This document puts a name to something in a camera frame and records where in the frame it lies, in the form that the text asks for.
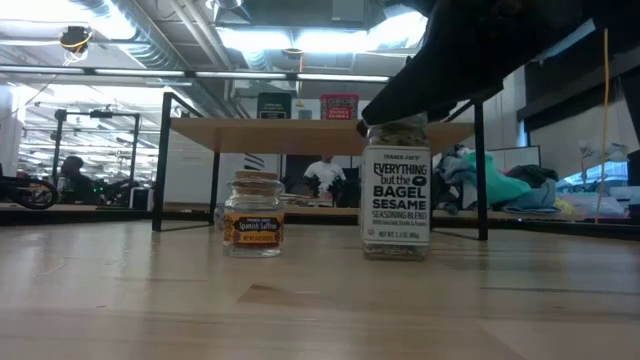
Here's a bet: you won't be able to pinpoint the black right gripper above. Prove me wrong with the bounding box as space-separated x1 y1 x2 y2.
360 0 551 126

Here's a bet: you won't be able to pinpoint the red spice tin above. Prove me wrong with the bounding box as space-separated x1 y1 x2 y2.
319 93 360 121

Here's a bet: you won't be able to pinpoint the bagel seasoning jar white lid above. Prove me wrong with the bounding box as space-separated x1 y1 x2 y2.
360 113 432 261

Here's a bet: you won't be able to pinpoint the saffron jar cork lid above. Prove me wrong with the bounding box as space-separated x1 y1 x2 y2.
222 170 286 259

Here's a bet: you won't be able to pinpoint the wooden shelf black metal legs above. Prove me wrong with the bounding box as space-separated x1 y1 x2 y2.
151 91 490 242

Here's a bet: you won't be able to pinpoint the person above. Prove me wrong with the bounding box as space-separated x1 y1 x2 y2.
303 154 347 201
57 155 104 205

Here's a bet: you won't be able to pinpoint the pile of clothes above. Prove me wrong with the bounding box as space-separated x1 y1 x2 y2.
433 144 559 216

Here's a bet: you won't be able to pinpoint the black round ceiling device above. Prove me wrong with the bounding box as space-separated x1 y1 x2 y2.
58 25 94 54

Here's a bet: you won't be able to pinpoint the black curved object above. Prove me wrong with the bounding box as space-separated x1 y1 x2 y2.
0 174 59 210

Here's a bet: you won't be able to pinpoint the silver ventilation duct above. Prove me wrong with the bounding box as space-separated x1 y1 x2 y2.
69 0 201 71

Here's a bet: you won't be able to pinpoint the black background frame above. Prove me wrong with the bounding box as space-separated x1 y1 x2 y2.
52 108 142 209

